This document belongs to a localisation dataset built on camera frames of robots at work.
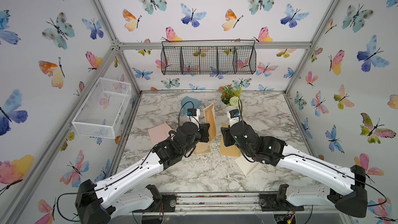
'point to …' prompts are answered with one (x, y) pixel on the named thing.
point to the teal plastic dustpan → (196, 103)
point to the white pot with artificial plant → (230, 97)
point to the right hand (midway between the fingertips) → (225, 127)
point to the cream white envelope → (246, 167)
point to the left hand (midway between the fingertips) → (211, 125)
